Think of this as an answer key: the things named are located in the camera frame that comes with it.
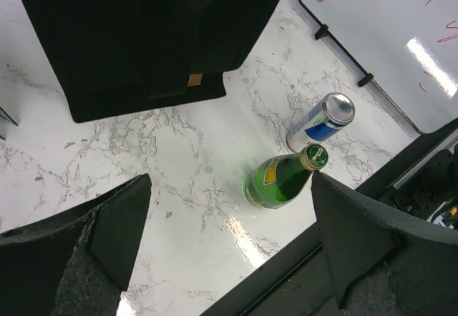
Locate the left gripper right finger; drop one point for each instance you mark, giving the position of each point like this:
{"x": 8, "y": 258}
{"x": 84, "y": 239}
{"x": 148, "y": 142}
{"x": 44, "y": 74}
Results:
{"x": 383, "y": 261}

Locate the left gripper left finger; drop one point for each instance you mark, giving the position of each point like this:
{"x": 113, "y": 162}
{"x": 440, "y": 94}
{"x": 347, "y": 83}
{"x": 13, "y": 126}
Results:
{"x": 79, "y": 261}

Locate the Red Bull can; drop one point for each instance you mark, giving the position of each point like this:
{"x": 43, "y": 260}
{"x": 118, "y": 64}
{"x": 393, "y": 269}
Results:
{"x": 334, "y": 112}

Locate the black canvas bag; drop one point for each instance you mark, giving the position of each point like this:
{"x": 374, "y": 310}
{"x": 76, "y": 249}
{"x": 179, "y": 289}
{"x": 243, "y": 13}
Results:
{"x": 115, "y": 57}

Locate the green glass bottle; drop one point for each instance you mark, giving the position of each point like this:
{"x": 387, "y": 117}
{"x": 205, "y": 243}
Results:
{"x": 278, "y": 180}

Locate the green file holder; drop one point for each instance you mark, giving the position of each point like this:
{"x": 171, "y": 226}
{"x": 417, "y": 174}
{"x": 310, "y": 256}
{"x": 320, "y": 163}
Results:
{"x": 6, "y": 120}

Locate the whiteboard with red writing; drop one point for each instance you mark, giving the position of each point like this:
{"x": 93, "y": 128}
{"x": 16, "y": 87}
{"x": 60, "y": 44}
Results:
{"x": 408, "y": 46}

